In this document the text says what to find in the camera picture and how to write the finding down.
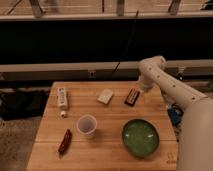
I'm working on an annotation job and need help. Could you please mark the black and blue floor cables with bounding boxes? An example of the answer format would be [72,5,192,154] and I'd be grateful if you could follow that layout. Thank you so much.
[166,103,184,134]

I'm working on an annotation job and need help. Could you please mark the white ceramic cup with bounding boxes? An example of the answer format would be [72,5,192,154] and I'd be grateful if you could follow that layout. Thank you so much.
[76,115,97,139]

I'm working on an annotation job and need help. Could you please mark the black hanging cable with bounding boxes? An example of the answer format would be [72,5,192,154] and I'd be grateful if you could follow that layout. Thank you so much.
[109,9,140,77]

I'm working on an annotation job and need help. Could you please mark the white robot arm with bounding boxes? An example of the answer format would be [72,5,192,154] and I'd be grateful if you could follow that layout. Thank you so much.
[138,55,213,171]

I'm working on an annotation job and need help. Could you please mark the green ceramic bowl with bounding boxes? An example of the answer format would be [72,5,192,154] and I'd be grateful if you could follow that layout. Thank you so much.
[122,119,160,158]

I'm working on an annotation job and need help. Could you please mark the wall power outlet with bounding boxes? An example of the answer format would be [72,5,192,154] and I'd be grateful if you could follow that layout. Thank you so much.
[88,70,96,78]

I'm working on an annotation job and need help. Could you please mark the white toothpaste tube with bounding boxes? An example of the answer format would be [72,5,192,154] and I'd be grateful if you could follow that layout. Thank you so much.
[57,87,68,118]

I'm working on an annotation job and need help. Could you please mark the dark brown eraser block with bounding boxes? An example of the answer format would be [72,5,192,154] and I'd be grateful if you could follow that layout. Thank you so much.
[124,89,140,106]

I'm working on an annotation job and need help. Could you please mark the white sponge block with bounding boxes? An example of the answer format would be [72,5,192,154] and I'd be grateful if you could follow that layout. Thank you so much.
[97,89,113,104]

